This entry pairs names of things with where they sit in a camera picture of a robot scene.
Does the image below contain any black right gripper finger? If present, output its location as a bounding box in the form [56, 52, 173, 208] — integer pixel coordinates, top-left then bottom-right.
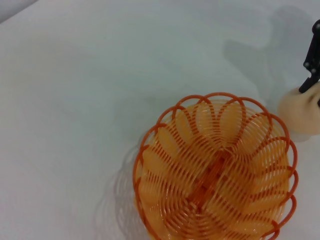
[299, 19, 320, 94]

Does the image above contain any orange wire basket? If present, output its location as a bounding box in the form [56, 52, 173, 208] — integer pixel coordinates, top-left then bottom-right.
[132, 92, 299, 240]

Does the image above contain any pale round bread bun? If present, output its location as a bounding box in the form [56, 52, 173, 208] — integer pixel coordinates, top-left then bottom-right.
[278, 81, 320, 136]

